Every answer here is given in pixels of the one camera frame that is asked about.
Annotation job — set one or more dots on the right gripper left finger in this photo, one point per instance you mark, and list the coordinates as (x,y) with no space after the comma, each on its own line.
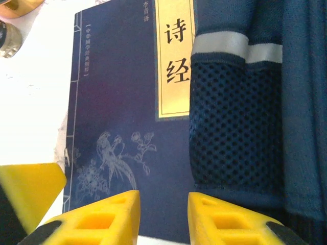
(97,222)

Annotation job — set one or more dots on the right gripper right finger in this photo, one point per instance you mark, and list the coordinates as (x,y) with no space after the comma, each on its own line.
(230,224)

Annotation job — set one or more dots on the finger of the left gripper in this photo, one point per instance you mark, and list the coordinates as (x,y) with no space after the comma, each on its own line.
(30,183)

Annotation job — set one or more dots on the navy blue backpack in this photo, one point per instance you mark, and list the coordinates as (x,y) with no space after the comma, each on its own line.
(255,114)

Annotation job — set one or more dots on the dark blue book yellow label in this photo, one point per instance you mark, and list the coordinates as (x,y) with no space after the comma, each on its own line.
(115,102)

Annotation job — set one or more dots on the small glass jar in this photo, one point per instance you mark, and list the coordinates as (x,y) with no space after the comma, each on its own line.
(9,40)

